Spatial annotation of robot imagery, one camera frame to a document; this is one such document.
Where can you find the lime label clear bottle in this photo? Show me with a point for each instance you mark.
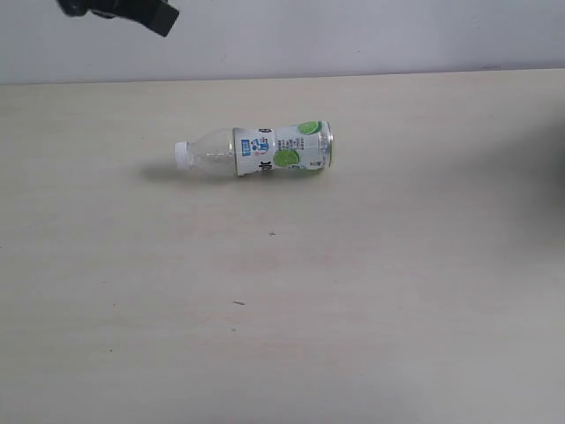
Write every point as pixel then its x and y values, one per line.
pixel 241 151

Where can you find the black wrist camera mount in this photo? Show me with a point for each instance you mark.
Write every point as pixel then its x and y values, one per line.
pixel 157 16

